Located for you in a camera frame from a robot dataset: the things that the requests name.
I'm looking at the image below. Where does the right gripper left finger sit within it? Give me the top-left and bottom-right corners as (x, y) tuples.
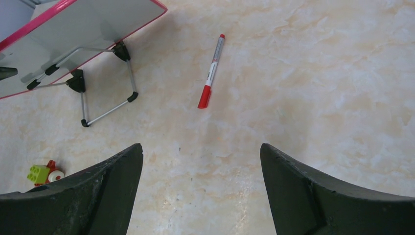
(0, 143), (143, 235)

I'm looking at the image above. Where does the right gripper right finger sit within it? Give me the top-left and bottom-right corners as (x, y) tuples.
(260, 143), (415, 235)

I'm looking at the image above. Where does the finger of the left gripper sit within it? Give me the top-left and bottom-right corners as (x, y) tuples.
(0, 67), (18, 80)

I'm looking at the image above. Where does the pink framed whiteboard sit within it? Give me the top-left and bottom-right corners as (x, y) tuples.
(0, 0), (167, 98)

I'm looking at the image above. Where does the red whiteboard marker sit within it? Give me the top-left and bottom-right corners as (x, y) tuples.
(197, 34), (226, 109)

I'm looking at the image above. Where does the red green toy car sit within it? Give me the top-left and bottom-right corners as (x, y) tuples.
(26, 160), (65, 187)

